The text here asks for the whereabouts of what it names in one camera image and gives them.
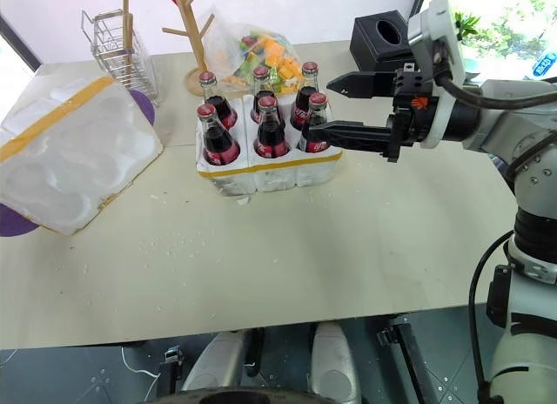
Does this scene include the purple round mat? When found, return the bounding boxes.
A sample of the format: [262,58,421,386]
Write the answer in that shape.
[0,202,41,239]
[127,89,158,127]

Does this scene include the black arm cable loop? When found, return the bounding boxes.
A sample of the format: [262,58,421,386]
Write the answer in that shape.
[466,228,517,404]

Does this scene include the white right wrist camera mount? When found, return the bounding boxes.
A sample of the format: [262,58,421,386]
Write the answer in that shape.
[406,0,466,150]

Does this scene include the plastic bag of colourful blocks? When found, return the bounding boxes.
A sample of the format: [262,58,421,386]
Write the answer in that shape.
[203,3,305,97]

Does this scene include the white foam crate yellow tape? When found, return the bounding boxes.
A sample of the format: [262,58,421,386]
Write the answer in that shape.
[194,92,344,205]

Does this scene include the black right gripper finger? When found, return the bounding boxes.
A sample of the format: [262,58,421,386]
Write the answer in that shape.
[325,71,398,100]
[299,119,392,156]

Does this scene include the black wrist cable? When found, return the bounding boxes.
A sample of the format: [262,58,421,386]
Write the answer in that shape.
[433,50,557,110]

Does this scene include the black metal bracket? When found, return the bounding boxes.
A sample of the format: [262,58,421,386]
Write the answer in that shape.
[160,346,185,382]

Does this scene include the silver wire rack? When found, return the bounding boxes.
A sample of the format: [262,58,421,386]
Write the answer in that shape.
[80,8,163,108]

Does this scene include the green potted plant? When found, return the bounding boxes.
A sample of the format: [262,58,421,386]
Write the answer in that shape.
[453,10,482,43]

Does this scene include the silver rounded shell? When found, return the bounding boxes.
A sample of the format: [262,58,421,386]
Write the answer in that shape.
[309,322,363,404]
[179,332,250,393]

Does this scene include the blue white sign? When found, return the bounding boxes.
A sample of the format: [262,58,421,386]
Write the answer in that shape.
[531,50,557,79]

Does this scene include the wooden peg tree stand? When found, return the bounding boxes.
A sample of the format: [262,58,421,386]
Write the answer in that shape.
[161,0,218,98]

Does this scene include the white foam taped box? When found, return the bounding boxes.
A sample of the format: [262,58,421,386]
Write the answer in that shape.
[0,74,165,237]

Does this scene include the glass cola bottle red cap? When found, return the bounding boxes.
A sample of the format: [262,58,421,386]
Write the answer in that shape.
[250,64,280,125]
[196,103,242,167]
[299,91,332,154]
[252,95,291,159]
[289,60,322,131]
[198,71,239,131]

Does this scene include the black tissue box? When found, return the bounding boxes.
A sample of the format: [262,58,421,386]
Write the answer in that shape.
[348,10,415,73]

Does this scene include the white floor cable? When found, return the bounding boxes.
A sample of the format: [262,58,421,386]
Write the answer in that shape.
[120,345,160,403]

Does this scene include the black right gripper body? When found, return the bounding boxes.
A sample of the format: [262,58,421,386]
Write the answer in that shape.
[381,67,437,164]

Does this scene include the wooden pole with pegs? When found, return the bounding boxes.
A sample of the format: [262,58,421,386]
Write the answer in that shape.
[120,0,134,66]

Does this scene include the black table strut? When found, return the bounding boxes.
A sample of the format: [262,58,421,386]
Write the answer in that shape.
[376,314,439,404]

